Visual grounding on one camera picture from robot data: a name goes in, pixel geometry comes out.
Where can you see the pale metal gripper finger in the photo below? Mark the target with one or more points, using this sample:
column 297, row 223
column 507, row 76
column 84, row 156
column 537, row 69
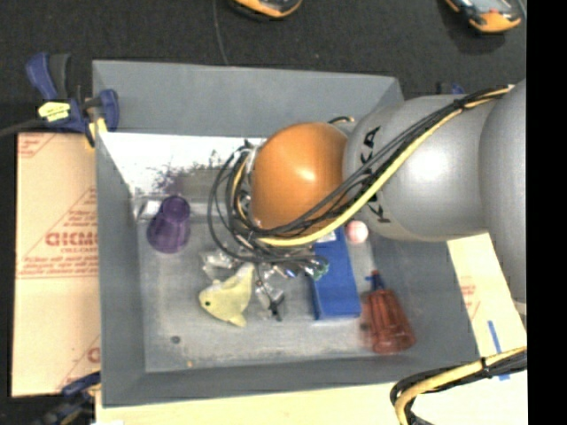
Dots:
column 264, row 283
column 277, row 303

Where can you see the grey metal bin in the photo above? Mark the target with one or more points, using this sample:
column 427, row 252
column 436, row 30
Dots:
column 186, row 100

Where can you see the clear crumpled plastic piece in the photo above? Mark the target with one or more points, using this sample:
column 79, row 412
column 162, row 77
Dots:
column 217, row 261

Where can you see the yellow toy fish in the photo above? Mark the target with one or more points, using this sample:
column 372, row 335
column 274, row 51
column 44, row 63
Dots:
column 228, row 297

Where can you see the purple clear plastic cup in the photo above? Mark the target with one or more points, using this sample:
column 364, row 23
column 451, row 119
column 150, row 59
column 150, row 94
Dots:
column 169, row 226

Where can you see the pink ball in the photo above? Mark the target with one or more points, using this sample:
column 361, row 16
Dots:
column 357, row 232

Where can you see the brown cardboard board, red print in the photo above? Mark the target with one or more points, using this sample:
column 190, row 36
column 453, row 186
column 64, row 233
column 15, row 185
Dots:
column 53, row 219

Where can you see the blue box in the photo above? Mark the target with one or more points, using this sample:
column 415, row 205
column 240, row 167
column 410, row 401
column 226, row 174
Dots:
column 337, row 281

